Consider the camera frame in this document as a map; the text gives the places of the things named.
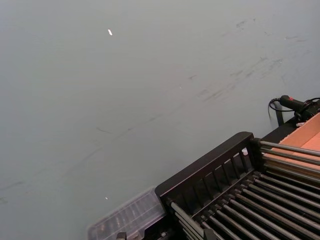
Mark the shallow brown cardboard tray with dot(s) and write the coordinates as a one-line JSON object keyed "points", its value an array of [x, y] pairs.
{"points": [[303, 140]]}

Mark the black rack with steel bars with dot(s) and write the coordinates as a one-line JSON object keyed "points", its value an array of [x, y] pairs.
{"points": [[200, 170]]}

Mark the clear plastic case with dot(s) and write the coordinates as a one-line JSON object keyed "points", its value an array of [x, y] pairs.
{"points": [[130, 215]]}

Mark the small white plastic piece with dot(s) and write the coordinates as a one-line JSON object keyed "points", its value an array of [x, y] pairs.
{"points": [[299, 123]]}

